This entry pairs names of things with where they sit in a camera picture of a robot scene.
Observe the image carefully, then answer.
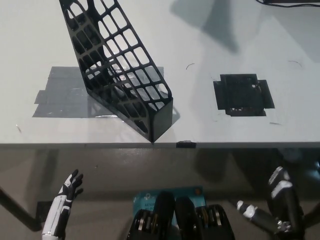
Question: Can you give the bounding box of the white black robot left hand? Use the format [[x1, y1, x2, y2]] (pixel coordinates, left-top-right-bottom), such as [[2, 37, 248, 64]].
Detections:
[[41, 169, 85, 236]]

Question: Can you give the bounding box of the black lattice magazine stand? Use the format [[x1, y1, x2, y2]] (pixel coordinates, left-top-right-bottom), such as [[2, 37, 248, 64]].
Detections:
[[59, 0, 174, 144]]

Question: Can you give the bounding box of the black table leg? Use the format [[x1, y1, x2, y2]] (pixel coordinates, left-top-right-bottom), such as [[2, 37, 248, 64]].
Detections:
[[302, 204, 320, 240], [0, 186, 43, 231]]

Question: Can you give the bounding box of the grey tape patch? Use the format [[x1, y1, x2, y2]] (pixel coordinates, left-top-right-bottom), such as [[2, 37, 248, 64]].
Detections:
[[31, 66, 181, 120]]

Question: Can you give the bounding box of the small black tape piece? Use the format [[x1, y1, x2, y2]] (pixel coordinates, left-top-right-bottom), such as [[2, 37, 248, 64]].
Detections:
[[176, 140, 197, 149]]

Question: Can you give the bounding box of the black square tape patch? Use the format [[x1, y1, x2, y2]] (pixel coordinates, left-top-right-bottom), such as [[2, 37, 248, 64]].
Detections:
[[212, 73, 275, 117]]

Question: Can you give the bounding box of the black cable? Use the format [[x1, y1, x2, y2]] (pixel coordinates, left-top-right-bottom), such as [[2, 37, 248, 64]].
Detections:
[[257, 0, 320, 4]]

